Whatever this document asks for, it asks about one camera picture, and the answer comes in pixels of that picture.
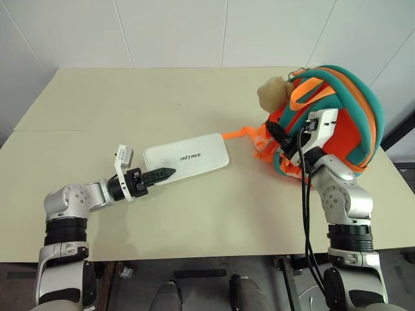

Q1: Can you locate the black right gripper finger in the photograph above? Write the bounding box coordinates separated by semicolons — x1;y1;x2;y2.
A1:
266;121;287;148
270;121;294;141

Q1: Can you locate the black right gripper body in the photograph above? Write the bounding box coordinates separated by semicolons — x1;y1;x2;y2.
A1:
280;133;307;162

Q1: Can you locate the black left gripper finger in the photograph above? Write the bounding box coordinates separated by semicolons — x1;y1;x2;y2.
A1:
144;167;177;180
145;173;172;186

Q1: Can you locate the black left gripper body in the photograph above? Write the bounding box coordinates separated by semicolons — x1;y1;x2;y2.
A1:
126;168;150;198

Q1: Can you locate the white box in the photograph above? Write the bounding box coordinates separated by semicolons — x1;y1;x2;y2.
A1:
143;132;231;187

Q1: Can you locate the orange and teal backpack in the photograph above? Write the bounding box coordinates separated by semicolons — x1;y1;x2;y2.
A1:
222;65;385;178

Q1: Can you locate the metal clip on backpack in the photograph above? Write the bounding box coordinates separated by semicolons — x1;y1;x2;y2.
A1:
286;67;309;79

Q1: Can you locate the tan plush toy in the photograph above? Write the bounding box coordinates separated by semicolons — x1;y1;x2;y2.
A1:
256;76;295;113

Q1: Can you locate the dark rounded grey shape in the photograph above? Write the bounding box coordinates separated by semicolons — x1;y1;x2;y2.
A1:
228;273;268;311
152;280;184;311

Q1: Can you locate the black metal table leg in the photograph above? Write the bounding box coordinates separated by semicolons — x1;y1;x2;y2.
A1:
275;255;303;311

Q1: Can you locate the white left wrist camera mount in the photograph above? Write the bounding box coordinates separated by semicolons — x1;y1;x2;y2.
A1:
114;144;136;203

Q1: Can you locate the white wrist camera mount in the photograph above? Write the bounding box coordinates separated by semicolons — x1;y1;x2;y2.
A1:
289;108;338;165
114;144;136;203

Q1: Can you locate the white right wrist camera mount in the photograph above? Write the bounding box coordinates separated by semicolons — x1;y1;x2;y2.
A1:
289;108;338;165

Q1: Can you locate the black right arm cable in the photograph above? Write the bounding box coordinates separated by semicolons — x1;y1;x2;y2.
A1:
295;126;326;294

